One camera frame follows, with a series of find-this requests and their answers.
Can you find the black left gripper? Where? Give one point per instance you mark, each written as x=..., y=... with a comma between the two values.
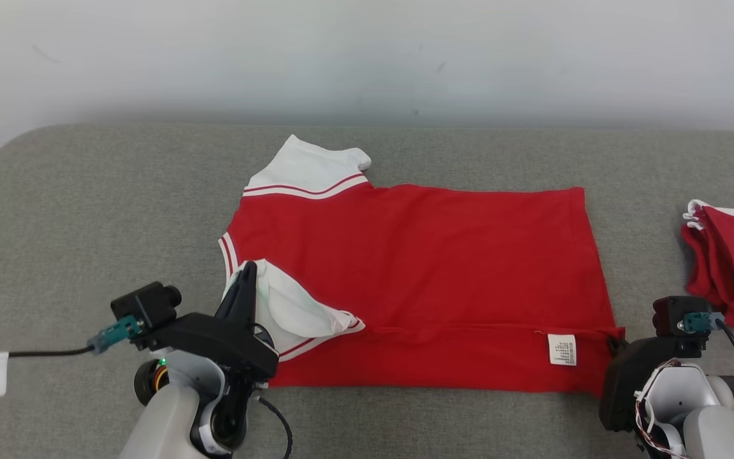
x=220, y=341

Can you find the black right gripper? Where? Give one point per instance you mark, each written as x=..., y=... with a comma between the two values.
x=625, y=382

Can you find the red white basketball jersey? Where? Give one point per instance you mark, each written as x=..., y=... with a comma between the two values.
x=437, y=268

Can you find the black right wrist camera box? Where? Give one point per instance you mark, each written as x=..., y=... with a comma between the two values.
x=669, y=319

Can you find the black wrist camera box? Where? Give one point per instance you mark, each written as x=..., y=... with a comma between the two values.
x=147, y=306
x=669, y=319

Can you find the teal right camera connector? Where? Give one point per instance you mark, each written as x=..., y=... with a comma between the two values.
x=701, y=321

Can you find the teal camera connector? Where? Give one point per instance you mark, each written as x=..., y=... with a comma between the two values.
x=115, y=333
x=701, y=321

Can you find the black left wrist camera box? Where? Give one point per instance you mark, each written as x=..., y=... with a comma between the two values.
x=147, y=306

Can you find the teal left camera connector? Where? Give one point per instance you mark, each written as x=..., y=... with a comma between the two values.
x=115, y=333

